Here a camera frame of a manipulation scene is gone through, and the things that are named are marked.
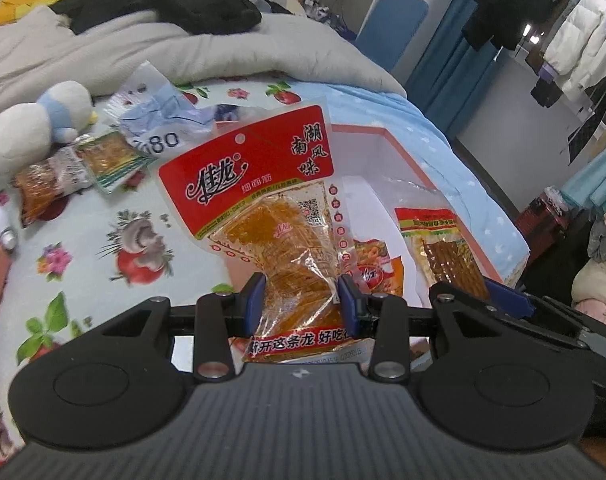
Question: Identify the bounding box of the floral printed bed sheet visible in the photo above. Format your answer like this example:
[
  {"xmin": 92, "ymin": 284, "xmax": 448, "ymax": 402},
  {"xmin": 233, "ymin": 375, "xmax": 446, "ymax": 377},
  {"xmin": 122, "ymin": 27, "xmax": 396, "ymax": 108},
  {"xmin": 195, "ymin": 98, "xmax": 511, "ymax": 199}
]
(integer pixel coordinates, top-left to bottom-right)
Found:
[{"xmin": 0, "ymin": 80, "xmax": 532, "ymax": 467}]

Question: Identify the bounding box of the black hanging coat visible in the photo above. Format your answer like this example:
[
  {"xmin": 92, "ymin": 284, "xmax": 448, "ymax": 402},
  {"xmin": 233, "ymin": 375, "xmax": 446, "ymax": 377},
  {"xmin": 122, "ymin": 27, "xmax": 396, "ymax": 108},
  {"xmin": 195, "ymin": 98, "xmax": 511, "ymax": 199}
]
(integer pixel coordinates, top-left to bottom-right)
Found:
[{"xmin": 460, "ymin": 0, "xmax": 592, "ymax": 52}]

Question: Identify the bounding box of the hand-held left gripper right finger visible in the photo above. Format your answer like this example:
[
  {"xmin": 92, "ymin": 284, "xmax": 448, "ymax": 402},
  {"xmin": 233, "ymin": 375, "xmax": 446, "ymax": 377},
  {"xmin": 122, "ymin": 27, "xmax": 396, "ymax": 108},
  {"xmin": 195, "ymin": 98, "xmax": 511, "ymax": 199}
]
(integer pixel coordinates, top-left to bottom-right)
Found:
[{"xmin": 337, "ymin": 274, "xmax": 501, "ymax": 382}]

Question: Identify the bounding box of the teal fabric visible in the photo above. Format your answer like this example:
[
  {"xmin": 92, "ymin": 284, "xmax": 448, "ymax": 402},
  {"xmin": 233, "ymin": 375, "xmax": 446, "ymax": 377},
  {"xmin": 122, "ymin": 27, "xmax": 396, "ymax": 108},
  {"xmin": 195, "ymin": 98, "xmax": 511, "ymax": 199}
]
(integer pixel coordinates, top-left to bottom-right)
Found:
[{"xmin": 557, "ymin": 134, "xmax": 606, "ymax": 222}]

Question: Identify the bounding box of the yellow green snack packet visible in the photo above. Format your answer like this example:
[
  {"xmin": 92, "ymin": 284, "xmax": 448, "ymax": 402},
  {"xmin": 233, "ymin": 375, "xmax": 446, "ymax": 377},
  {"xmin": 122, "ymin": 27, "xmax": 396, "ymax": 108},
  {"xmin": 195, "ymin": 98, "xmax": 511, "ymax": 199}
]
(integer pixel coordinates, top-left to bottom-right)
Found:
[{"xmin": 394, "ymin": 206, "xmax": 492, "ymax": 302}]

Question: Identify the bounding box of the brown snack packet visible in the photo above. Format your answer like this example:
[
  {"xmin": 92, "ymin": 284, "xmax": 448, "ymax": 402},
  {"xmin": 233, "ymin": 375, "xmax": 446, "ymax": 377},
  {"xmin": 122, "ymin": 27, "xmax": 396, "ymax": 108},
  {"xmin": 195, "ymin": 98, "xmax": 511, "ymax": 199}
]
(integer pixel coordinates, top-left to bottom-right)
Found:
[{"xmin": 14, "ymin": 147, "xmax": 94, "ymax": 227}]

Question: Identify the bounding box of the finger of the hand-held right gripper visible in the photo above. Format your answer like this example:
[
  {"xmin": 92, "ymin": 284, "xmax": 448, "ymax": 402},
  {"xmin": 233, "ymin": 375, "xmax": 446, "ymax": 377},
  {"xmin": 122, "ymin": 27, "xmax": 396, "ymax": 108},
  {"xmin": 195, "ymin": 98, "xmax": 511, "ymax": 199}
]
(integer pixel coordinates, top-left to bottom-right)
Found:
[{"xmin": 483, "ymin": 281, "xmax": 606, "ymax": 349}]

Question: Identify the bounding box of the blue curtain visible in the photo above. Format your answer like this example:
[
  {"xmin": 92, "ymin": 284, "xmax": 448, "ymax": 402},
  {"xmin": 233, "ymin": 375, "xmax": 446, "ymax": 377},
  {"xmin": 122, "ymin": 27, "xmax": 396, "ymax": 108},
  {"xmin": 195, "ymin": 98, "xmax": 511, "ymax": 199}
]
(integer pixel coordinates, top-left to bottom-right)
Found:
[{"xmin": 404, "ymin": 0, "xmax": 507, "ymax": 137}]

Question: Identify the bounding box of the orange snack packet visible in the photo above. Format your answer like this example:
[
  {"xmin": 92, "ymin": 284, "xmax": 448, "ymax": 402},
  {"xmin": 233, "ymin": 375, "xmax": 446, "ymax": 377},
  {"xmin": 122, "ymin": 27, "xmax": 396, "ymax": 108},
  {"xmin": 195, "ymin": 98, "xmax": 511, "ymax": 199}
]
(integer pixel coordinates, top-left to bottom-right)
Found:
[{"xmin": 352, "ymin": 239, "xmax": 407, "ymax": 297}]

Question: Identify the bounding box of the blue white plastic bag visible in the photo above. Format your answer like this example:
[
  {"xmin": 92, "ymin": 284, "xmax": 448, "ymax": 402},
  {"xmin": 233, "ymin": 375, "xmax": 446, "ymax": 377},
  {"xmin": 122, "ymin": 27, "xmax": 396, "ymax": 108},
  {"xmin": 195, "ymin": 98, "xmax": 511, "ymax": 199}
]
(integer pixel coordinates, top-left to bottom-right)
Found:
[{"xmin": 105, "ymin": 60, "xmax": 217, "ymax": 159}]

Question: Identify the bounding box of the grey quilt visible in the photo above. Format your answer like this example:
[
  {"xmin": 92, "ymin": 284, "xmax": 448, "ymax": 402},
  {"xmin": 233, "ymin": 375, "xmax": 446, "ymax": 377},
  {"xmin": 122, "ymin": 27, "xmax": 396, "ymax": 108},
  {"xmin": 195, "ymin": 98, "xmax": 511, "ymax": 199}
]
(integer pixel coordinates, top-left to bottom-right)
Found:
[{"xmin": 0, "ymin": 7, "xmax": 407, "ymax": 112}]

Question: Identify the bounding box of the white cardboard box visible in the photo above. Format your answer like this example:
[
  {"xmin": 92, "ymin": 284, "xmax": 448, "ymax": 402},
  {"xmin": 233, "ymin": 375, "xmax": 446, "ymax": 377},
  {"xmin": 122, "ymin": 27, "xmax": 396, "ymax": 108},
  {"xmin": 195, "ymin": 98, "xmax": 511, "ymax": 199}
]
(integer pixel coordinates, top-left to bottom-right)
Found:
[{"xmin": 327, "ymin": 124, "xmax": 520, "ymax": 313}]

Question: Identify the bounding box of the red label snack packet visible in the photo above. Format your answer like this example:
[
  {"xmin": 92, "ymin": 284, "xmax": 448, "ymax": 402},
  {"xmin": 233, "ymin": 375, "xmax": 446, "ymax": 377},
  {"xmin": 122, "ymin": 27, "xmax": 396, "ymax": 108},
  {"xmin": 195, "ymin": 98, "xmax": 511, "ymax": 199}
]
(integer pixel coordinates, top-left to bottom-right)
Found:
[{"xmin": 158, "ymin": 102, "xmax": 410, "ymax": 364}]

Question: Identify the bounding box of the white hanging jacket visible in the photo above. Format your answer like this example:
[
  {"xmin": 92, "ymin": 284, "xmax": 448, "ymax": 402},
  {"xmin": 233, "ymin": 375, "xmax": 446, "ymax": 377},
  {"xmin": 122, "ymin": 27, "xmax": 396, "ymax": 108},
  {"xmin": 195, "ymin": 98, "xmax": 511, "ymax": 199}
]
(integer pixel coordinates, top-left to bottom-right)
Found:
[{"xmin": 542, "ymin": 0, "xmax": 606, "ymax": 102}]

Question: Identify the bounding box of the green edged snack packet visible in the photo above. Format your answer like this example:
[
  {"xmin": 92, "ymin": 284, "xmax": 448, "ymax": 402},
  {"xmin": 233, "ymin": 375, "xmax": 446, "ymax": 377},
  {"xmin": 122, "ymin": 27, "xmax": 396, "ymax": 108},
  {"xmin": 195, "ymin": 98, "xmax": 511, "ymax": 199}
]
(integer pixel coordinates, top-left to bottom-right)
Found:
[{"xmin": 77, "ymin": 130, "xmax": 157, "ymax": 194}]

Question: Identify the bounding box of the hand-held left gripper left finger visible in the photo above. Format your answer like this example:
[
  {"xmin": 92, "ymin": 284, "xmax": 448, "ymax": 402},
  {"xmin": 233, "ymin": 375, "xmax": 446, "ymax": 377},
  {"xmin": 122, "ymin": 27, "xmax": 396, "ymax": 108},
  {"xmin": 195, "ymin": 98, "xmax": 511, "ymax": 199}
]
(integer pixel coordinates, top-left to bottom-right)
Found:
[{"xmin": 100, "ymin": 272, "xmax": 267, "ymax": 382}]

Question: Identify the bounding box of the white blue plush toy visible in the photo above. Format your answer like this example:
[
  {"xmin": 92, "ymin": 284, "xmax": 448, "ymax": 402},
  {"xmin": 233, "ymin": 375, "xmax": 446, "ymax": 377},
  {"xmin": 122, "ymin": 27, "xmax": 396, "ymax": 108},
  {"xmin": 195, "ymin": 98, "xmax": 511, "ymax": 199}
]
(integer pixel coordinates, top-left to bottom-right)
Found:
[{"xmin": 0, "ymin": 80, "xmax": 99, "ymax": 187}]

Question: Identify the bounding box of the cream pink cloth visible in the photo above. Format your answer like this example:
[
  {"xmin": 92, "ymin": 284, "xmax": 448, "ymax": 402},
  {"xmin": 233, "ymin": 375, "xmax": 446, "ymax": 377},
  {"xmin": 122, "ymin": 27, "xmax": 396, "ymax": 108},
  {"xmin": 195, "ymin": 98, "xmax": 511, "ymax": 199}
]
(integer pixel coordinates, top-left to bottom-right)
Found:
[{"xmin": 570, "ymin": 254, "xmax": 606, "ymax": 332}]

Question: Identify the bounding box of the group of small bottles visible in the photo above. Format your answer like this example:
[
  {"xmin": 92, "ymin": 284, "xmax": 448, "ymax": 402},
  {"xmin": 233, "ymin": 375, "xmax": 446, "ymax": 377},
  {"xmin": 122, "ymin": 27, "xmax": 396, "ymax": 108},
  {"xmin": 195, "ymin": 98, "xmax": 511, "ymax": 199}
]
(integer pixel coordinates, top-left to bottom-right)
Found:
[{"xmin": 302, "ymin": 0, "xmax": 357, "ymax": 39}]

